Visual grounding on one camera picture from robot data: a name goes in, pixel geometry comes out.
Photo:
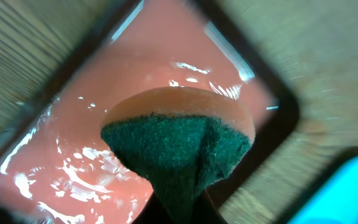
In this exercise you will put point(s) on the red water tray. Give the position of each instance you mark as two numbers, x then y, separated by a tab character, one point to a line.
60	171

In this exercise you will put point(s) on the green and orange sponge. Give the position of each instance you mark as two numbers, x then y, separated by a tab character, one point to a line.
181	140

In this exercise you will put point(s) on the blue plastic tray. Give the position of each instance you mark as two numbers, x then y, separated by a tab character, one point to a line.
336	202

